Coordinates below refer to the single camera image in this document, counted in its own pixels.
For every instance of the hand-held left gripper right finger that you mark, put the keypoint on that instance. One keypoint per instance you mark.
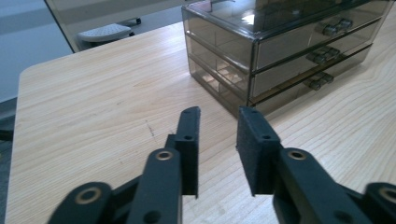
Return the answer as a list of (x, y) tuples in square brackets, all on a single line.
[(258, 161)]

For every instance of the smoky transparent drawer organizer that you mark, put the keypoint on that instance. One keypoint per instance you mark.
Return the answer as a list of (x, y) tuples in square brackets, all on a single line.
[(280, 56)]

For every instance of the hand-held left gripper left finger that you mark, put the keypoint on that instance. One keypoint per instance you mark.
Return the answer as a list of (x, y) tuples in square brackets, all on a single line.
[(186, 161)]

